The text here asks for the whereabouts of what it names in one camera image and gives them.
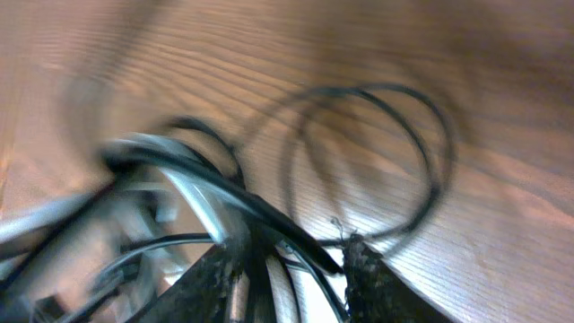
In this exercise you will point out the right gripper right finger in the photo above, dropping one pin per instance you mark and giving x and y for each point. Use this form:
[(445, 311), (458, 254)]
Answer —
[(376, 294)]

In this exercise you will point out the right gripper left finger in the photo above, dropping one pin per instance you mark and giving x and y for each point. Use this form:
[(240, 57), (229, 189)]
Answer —
[(200, 295)]

